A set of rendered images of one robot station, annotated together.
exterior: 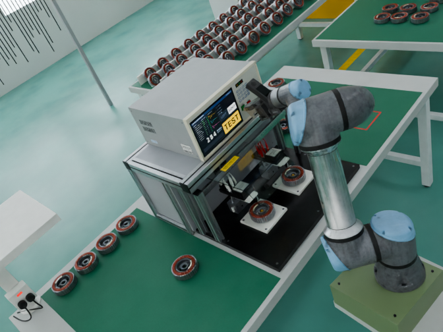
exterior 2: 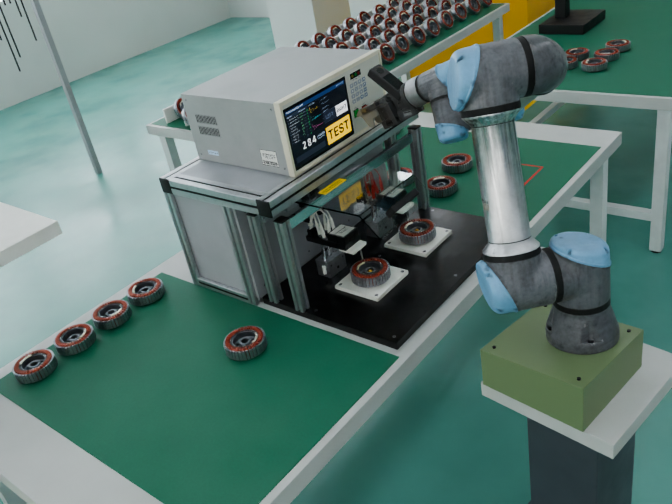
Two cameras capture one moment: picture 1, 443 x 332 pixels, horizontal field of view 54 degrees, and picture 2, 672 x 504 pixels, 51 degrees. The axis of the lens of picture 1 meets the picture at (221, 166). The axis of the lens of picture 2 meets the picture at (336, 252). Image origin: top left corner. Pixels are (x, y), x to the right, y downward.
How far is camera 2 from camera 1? 46 cm
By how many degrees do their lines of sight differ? 11
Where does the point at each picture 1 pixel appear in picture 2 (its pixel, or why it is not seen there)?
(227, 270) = (313, 348)
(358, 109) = (549, 60)
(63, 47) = (22, 87)
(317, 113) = (495, 59)
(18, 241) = not seen: outside the picture
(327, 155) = (502, 126)
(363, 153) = not seen: hidden behind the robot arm
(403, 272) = (591, 320)
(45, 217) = (37, 225)
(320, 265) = (435, 403)
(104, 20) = (95, 55)
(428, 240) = not seen: hidden behind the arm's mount
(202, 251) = (272, 325)
